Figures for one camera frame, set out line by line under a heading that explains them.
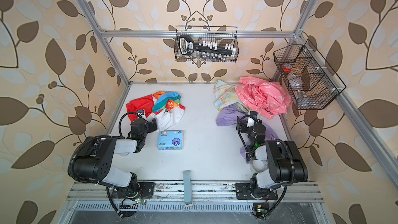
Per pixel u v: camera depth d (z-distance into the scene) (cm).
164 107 96
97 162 45
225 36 91
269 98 92
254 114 77
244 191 74
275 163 45
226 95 104
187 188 75
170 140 85
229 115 98
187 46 86
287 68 87
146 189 75
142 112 84
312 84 74
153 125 89
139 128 74
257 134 69
